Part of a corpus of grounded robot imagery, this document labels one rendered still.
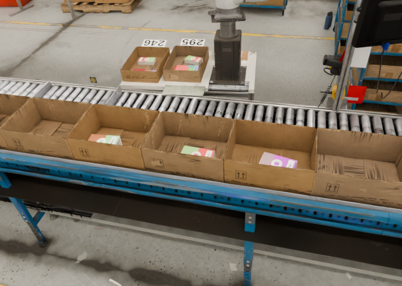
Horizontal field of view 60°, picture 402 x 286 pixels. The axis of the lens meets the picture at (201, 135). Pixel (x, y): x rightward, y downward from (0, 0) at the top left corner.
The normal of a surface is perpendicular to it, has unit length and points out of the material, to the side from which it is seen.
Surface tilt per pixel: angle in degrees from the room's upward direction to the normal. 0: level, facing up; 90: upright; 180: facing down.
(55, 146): 91
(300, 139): 90
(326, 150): 90
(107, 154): 91
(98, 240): 0
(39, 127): 0
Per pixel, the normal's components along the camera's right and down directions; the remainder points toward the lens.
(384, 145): -0.25, 0.64
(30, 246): -0.06, -0.75
